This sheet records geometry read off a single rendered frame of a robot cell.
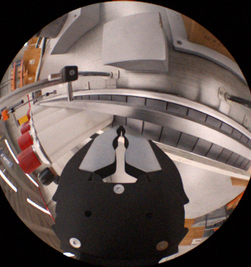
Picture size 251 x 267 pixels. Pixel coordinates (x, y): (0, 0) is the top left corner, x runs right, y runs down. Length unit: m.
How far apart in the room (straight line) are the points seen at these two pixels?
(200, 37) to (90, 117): 0.25
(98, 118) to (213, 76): 0.26
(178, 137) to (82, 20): 0.44
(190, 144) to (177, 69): 0.15
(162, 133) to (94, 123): 0.13
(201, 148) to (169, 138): 0.08
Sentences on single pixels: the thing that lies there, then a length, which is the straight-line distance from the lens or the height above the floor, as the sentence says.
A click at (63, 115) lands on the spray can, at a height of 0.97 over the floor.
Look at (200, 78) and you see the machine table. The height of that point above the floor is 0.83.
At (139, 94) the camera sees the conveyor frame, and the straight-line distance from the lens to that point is 0.16.
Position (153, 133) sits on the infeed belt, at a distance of 0.17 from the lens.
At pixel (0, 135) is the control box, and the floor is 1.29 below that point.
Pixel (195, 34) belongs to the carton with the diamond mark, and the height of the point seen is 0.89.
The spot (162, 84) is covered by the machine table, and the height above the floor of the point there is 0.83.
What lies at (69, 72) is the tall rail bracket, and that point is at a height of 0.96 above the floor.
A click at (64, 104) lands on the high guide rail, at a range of 0.19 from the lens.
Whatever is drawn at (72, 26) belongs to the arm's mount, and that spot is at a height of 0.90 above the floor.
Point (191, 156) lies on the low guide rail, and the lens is 0.17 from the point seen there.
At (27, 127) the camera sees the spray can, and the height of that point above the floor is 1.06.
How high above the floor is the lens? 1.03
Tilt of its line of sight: 47 degrees down
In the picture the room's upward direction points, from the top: 133 degrees counter-clockwise
